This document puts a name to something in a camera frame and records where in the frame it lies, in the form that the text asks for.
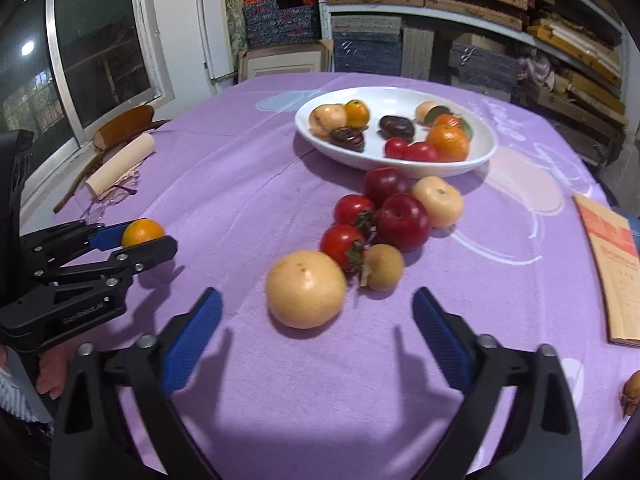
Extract metal shelving unit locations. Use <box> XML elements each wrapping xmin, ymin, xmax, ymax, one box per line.
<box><xmin>313</xmin><ymin>0</ymin><xmax>632</xmax><ymax>126</ymax></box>

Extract framed picture leaning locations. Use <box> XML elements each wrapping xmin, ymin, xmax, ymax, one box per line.
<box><xmin>238</xmin><ymin>40</ymin><xmax>334</xmax><ymax>82</ymax></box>

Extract dark red plum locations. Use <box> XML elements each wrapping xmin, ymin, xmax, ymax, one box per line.
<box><xmin>376</xmin><ymin>193</ymin><xmax>432</xmax><ymax>252</ymax></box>
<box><xmin>362</xmin><ymin>167</ymin><xmax>411</xmax><ymax>208</ymax></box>

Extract rolled beige paper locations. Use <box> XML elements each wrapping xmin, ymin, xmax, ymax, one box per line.
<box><xmin>86</xmin><ymin>132</ymin><xmax>155</xmax><ymax>197</ymax></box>

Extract wooden chair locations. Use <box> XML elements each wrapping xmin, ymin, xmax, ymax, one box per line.
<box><xmin>53</xmin><ymin>104</ymin><xmax>168</xmax><ymax>214</ymax></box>

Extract person's left hand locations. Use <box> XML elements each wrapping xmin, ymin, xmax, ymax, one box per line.
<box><xmin>36</xmin><ymin>344</ymin><xmax>68</xmax><ymax>400</ymax></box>

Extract red cherry tomato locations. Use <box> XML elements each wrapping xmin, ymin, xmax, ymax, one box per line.
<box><xmin>404</xmin><ymin>141</ymin><xmax>438</xmax><ymax>162</ymax></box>

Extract orange exercise notebook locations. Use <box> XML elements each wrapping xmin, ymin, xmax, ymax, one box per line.
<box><xmin>574</xmin><ymin>193</ymin><xmax>640</xmax><ymax>346</ymax></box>

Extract purple printed tablecloth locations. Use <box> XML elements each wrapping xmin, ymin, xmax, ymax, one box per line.
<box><xmin>52</xmin><ymin>71</ymin><xmax>640</xmax><ymax>480</ymax></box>

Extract red tomato with stem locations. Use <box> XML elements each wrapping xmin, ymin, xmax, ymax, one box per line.
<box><xmin>320</xmin><ymin>224</ymin><xmax>366</xmax><ymax>273</ymax></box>

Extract orange cherry tomato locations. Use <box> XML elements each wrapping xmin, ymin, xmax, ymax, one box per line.
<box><xmin>120</xmin><ymin>218</ymin><xmax>166</xmax><ymax>248</ymax></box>

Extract mandarin with green leaf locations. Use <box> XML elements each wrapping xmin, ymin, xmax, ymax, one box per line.
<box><xmin>432</xmin><ymin>114</ymin><xmax>474</xmax><ymax>140</ymax></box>

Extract small orange tomato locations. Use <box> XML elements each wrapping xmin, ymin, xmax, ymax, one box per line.
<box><xmin>344</xmin><ymin>100</ymin><xmax>370</xmax><ymax>129</ymax></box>

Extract window with white frame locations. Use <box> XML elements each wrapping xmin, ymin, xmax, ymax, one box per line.
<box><xmin>1</xmin><ymin>0</ymin><xmax>175</xmax><ymax>196</ymax></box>

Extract large mandarin orange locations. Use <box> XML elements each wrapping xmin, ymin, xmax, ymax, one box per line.
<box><xmin>426</xmin><ymin>125</ymin><xmax>470</xmax><ymax>162</ymax></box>

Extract large yellow round pear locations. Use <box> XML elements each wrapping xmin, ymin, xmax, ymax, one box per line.
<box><xmin>265</xmin><ymin>250</ymin><xmax>347</xmax><ymax>330</ymax></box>

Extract yellow loquat fruit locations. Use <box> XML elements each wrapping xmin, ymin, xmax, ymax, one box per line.
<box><xmin>309</xmin><ymin>104</ymin><xmax>347</xmax><ymax>139</ymax></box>

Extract white oval plate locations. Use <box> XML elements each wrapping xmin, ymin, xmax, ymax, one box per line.
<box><xmin>294</xmin><ymin>87</ymin><xmax>498</xmax><ymax>179</ymax></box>

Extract dark brown water chestnut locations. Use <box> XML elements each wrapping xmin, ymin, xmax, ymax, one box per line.
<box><xmin>378</xmin><ymin>115</ymin><xmax>416</xmax><ymax>143</ymax></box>

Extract eyeglasses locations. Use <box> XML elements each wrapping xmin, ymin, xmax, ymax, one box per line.
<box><xmin>80</xmin><ymin>184</ymin><xmax>138</xmax><ymax>223</ymax></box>

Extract brown longan fruit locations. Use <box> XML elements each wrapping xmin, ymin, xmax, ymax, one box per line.
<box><xmin>360</xmin><ymin>244</ymin><xmax>405</xmax><ymax>292</ymax></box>

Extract red tomato with calyx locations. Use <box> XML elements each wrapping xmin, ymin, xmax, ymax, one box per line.
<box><xmin>333</xmin><ymin>194</ymin><xmax>376</xmax><ymax>233</ymax></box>

